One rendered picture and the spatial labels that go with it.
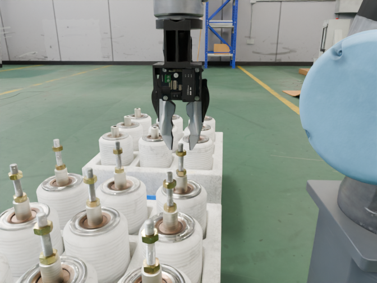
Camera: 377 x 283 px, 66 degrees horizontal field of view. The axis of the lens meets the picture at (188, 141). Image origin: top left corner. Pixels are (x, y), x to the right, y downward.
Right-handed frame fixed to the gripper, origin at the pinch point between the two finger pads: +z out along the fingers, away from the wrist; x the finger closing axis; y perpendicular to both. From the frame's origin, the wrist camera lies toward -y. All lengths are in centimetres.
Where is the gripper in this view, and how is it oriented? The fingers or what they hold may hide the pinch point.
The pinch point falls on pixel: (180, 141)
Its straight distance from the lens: 52.4
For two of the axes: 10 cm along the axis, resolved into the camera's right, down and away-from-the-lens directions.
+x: 10.0, 0.1, -0.4
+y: -0.4, 3.2, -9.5
